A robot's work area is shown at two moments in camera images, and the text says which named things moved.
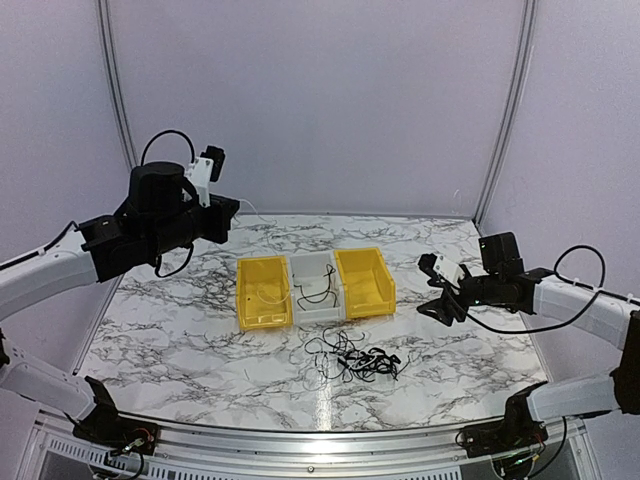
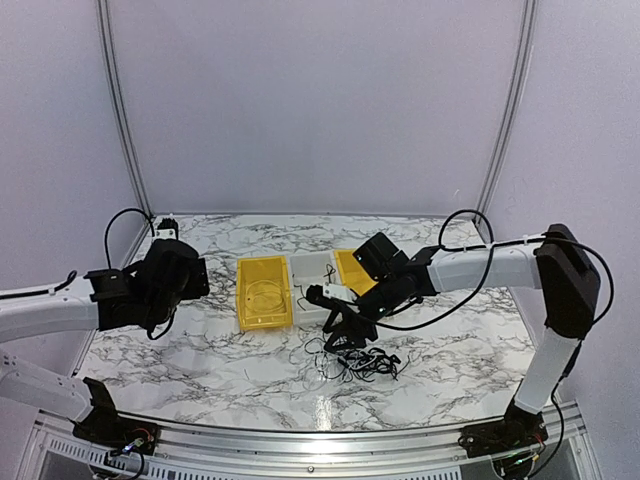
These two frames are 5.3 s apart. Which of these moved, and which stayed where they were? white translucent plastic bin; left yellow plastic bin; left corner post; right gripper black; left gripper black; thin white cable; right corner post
Moved: thin white cable; right gripper black; left gripper black
Stayed: right corner post; white translucent plastic bin; left yellow plastic bin; left corner post
